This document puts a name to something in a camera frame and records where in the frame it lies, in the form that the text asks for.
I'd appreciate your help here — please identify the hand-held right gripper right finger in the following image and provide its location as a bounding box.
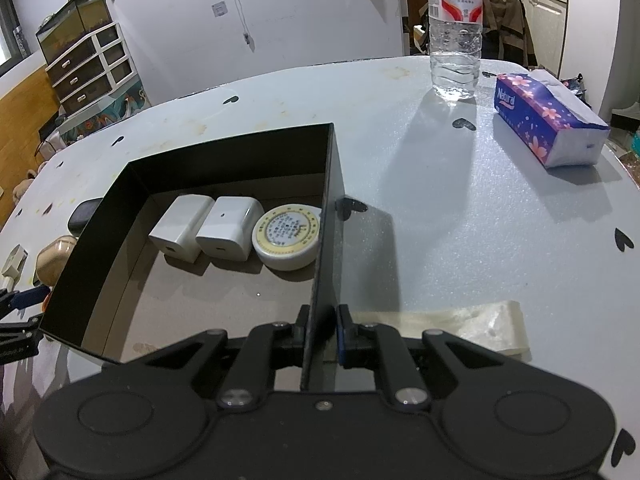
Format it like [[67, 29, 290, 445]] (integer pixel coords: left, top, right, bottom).
[[337, 305, 543, 410]]

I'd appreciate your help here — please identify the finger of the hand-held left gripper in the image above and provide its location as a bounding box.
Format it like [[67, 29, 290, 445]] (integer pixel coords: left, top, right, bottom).
[[0, 284, 53, 318], [0, 312, 46, 343]]

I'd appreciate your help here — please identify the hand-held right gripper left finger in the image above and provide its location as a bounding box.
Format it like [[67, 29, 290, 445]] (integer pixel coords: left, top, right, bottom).
[[102, 305, 311, 410]]

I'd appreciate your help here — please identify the beige plastic scoop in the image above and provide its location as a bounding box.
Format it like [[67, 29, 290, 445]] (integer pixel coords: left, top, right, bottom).
[[0, 244, 28, 286]]

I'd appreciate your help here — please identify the beige oval case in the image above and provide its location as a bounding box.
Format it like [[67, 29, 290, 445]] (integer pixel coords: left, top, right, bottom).
[[36, 234, 78, 288]]

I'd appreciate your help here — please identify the round white tin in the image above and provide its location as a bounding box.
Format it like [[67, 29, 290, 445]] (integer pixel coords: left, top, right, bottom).
[[251, 203, 322, 272]]

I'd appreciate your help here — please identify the white power adapter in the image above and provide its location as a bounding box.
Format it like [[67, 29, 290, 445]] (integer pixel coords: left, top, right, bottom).
[[148, 194, 216, 262], [195, 196, 265, 262]]

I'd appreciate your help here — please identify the black cardboard box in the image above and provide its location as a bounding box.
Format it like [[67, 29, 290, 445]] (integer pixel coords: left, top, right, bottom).
[[39, 122, 347, 393]]

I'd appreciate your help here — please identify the black oval case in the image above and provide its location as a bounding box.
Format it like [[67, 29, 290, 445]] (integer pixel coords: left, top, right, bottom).
[[67, 199, 103, 235]]

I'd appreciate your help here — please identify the translucent tape strip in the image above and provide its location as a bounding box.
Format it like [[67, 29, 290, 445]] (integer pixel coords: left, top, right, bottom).
[[350, 300, 532, 358]]

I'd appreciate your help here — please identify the brown teddy bear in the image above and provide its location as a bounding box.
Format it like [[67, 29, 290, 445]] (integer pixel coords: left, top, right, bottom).
[[11, 172, 37, 203]]

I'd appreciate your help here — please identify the painted cabinet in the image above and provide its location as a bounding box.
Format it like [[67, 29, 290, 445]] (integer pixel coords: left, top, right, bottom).
[[39, 87, 151, 153]]

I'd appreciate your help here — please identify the dark plastic drawer unit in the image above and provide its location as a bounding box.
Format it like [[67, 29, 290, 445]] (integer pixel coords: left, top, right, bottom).
[[46, 22, 137, 116]]

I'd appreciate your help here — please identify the window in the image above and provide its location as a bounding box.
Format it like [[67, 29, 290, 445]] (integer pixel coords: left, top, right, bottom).
[[0, 0, 25, 68]]

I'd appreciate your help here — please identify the glass fish tank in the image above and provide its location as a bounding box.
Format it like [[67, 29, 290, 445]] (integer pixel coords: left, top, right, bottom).
[[35, 0, 117, 63]]

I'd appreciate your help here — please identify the purple floral tissue pack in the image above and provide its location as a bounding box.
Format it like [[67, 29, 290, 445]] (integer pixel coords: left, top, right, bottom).
[[493, 70, 611, 168]]

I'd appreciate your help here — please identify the clear plastic water bottle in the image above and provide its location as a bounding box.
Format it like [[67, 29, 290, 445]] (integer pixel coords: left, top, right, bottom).
[[427, 0, 484, 101]]

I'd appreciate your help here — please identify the chair with brown jacket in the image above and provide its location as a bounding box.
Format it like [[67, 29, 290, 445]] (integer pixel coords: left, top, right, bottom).
[[480, 0, 538, 68]]

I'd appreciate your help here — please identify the hanging wall cable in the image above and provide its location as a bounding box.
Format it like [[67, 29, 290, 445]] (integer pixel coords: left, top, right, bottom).
[[225, 0, 256, 51]]

